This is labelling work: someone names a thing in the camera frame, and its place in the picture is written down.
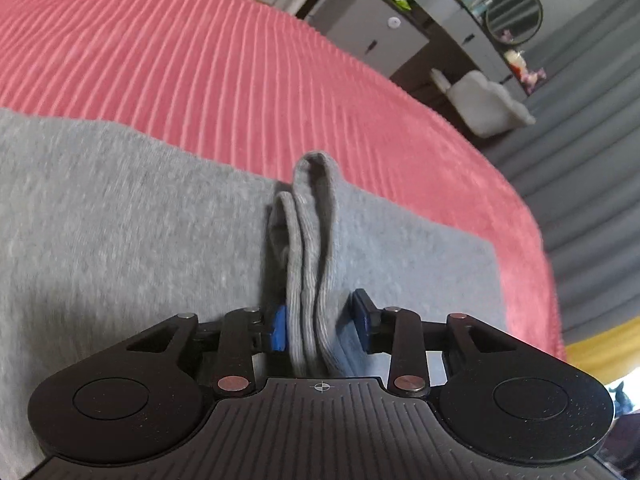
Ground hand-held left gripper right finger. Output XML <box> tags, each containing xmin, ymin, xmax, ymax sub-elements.
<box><xmin>350</xmin><ymin>287</ymin><xmax>512</xmax><ymax>401</ymax></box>

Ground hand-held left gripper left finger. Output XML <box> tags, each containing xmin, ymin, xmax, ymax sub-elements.
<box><xmin>127</xmin><ymin>305</ymin><xmax>289</xmax><ymax>401</ymax></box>

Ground grey pants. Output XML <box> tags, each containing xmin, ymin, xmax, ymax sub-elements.
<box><xmin>0</xmin><ymin>107</ymin><xmax>508</xmax><ymax>480</ymax></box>

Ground yellow cloth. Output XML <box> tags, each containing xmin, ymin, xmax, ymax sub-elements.
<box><xmin>564</xmin><ymin>317</ymin><xmax>640</xmax><ymax>382</ymax></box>

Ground white upholstered chair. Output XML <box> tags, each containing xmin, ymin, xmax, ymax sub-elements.
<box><xmin>430</xmin><ymin>67</ymin><xmax>537</xmax><ymax>137</ymax></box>

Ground grey curtain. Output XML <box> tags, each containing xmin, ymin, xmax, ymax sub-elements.
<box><xmin>480</xmin><ymin>0</ymin><xmax>640</xmax><ymax>342</ymax></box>

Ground pink ribbed blanket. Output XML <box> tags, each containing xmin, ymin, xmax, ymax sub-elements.
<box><xmin>0</xmin><ymin>0</ymin><xmax>568</xmax><ymax>361</ymax></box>

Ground grey bedside cabinet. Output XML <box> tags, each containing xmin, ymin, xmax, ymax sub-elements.
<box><xmin>304</xmin><ymin>0</ymin><xmax>433</xmax><ymax>80</ymax></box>

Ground pink plush toy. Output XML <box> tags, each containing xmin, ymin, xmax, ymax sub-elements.
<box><xmin>520</xmin><ymin>66</ymin><xmax>548</xmax><ymax>94</ymax></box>

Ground grey dressing table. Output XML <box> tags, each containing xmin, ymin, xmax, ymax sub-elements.
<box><xmin>407</xmin><ymin>0</ymin><xmax>532</xmax><ymax>105</ymax></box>

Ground round black-framed mirror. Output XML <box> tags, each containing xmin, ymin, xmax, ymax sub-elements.
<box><xmin>485</xmin><ymin>0</ymin><xmax>544</xmax><ymax>45</ymax></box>

